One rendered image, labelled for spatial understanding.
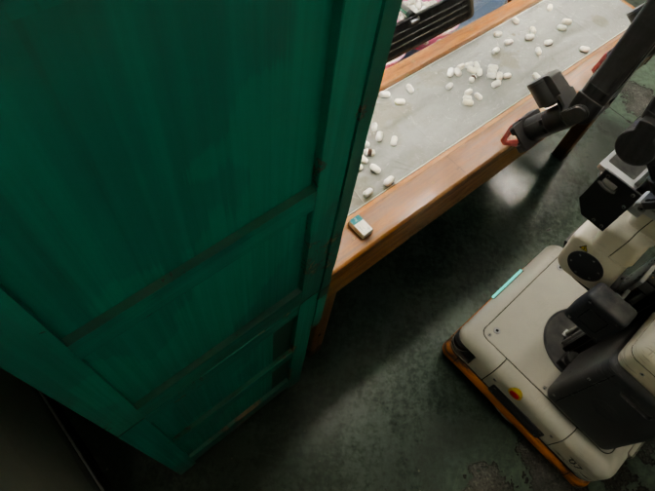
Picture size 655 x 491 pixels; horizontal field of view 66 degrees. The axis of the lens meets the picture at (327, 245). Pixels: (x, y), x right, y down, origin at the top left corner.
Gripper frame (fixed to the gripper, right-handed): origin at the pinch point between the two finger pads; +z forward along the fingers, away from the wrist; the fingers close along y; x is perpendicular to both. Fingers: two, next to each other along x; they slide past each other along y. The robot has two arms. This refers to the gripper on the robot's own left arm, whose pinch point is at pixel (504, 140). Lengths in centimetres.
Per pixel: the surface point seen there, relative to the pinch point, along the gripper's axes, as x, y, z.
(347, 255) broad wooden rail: 3.2, 42.5, 24.5
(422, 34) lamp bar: -34.0, -4.0, 9.7
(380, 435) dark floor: 74, 49, 74
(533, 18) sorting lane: -22, -86, 41
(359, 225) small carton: -1.3, 34.7, 24.6
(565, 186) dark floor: 55, -106, 84
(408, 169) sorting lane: -4.8, 6.4, 31.6
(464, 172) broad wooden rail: 5.0, -4.1, 23.7
